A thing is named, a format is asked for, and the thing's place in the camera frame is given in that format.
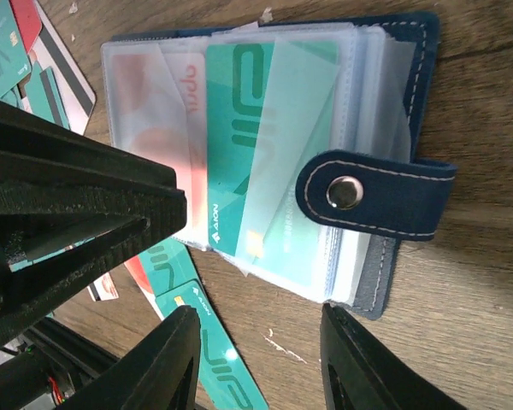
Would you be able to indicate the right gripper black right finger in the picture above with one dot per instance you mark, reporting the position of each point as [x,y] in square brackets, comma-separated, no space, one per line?
[360,372]

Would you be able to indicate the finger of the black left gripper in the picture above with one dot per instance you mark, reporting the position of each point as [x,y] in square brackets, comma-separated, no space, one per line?
[71,209]

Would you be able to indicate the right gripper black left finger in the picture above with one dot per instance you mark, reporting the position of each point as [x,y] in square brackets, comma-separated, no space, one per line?
[161,372]

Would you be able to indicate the teal VIP card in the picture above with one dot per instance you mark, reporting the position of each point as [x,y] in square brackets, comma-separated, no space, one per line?
[168,278]
[270,108]

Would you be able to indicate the blue card holder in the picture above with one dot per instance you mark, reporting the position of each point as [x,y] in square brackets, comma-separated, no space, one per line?
[353,203]

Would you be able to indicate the white red card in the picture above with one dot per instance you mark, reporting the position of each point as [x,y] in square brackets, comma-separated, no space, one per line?
[157,103]

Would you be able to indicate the white grey stripe card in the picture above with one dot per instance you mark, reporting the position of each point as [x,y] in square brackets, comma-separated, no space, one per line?
[78,98]

